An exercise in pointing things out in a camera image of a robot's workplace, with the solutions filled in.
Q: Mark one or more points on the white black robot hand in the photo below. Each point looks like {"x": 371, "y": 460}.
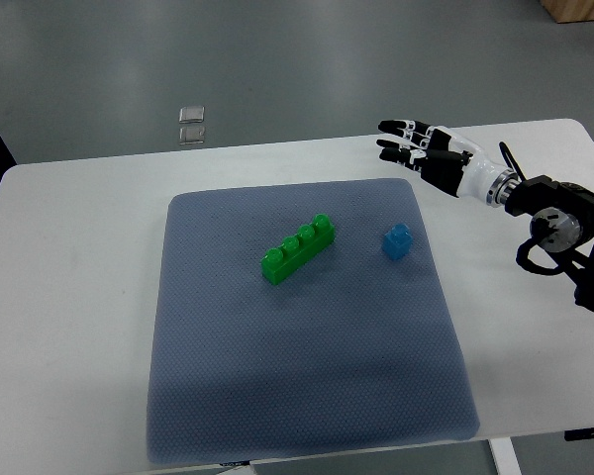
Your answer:
{"x": 448, "y": 161}

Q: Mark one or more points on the blue toy block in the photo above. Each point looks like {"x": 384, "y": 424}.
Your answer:
{"x": 397, "y": 242}

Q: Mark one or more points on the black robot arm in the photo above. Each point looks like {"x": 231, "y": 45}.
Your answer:
{"x": 561, "y": 232}

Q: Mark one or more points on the green long toy block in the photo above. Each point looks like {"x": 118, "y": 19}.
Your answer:
{"x": 296, "y": 250}

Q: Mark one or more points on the wooden box corner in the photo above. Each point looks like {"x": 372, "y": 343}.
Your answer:
{"x": 570, "y": 11}

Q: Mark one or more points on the grey blue foam mat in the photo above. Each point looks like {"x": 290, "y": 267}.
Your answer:
{"x": 354, "y": 350}

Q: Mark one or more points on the upper metal floor plate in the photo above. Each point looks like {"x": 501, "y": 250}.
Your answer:
{"x": 191, "y": 114}

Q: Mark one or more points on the metal floor plate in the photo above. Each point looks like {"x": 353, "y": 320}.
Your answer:
{"x": 192, "y": 135}
{"x": 191, "y": 114}

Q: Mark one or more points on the lower metal floor plate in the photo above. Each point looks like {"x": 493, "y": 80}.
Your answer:
{"x": 192, "y": 135}

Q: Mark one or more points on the white table leg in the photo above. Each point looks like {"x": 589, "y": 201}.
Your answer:
{"x": 504, "y": 456}

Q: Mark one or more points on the black table control panel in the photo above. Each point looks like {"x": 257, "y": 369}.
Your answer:
{"x": 579, "y": 434}

